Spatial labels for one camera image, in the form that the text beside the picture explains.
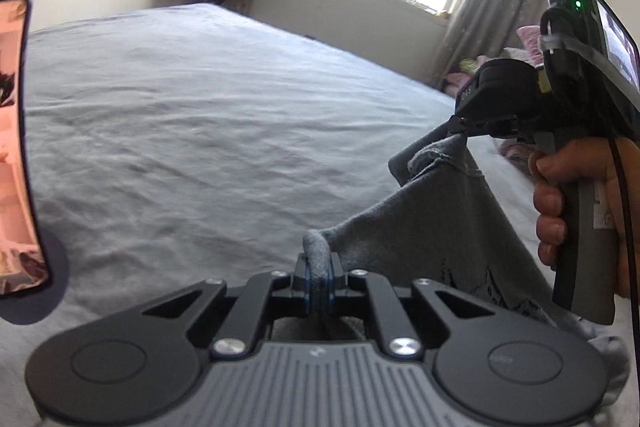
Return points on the round black phone stand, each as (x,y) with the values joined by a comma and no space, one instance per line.
(47,302)

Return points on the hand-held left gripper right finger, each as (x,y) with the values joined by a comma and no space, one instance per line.
(335,288)

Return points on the pink floral cloth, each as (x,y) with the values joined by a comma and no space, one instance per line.
(515,153)

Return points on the pink quilt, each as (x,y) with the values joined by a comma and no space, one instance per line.
(527,36)

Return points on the person's right hand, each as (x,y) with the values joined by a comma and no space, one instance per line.
(550,207)

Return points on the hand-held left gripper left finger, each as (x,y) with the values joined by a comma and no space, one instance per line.
(300,288)

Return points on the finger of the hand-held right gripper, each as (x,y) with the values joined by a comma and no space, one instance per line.
(480,126)

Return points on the smartphone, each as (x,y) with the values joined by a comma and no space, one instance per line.
(12,157)

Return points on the grey knit sweater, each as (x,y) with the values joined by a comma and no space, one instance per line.
(440,227)

